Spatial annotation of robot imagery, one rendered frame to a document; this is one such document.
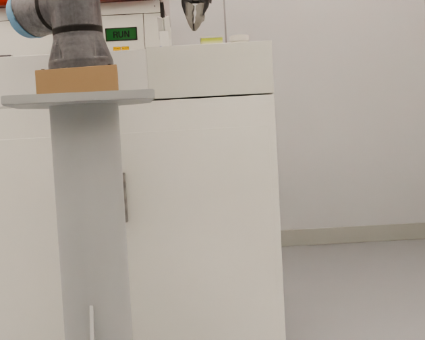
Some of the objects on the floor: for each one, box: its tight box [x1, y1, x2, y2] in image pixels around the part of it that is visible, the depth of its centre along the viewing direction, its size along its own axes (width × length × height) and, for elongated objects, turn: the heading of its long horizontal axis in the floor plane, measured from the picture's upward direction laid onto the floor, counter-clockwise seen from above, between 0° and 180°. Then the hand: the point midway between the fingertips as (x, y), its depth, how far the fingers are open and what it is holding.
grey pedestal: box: [1, 89, 154, 340], centre depth 146 cm, size 51×44×82 cm
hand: (193, 26), depth 212 cm, fingers closed
